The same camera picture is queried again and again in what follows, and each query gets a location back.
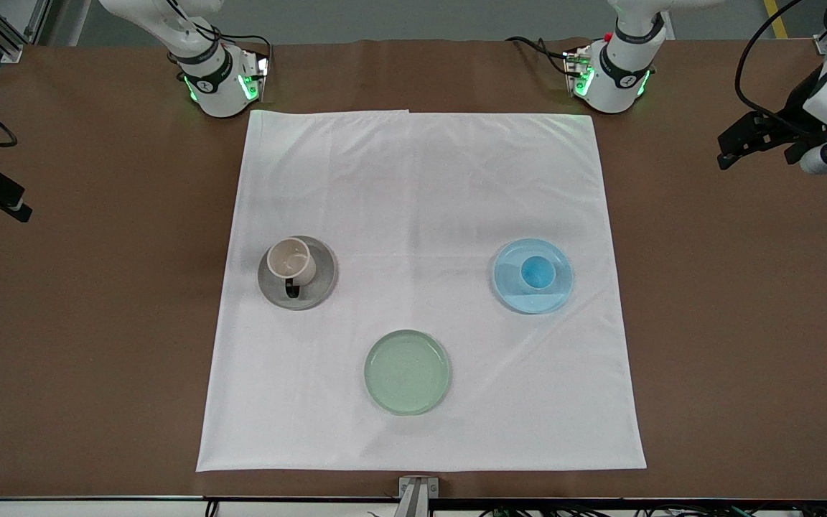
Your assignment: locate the white mug black handle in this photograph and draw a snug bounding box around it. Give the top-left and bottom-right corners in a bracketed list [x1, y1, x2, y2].
[266, 238, 317, 300]

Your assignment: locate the gray plate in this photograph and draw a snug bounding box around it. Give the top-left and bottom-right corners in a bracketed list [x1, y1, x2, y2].
[257, 235, 339, 311]

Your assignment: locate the blue plate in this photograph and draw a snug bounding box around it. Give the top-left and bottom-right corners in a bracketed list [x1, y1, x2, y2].
[492, 238, 574, 315]

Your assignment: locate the blue cup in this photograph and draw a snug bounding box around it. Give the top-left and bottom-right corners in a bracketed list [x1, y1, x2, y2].
[520, 255, 558, 292]

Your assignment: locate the grey metal table bracket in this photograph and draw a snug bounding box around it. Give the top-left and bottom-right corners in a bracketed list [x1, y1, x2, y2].
[395, 476, 440, 517]

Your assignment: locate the black right arm base cable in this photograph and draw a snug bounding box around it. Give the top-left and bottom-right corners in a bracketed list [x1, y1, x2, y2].
[191, 20, 274, 73]

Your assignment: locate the black left arm base cable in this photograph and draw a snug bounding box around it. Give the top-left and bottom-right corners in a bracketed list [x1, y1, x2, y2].
[505, 34, 579, 77]

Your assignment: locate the black arm base cable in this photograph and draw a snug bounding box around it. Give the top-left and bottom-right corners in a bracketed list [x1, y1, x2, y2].
[191, 20, 274, 73]
[505, 34, 579, 77]

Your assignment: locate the white cloth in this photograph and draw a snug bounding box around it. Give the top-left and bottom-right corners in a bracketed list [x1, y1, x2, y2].
[196, 109, 648, 472]

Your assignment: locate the green plate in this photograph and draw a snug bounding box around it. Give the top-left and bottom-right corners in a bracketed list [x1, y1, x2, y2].
[364, 329, 452, 416]

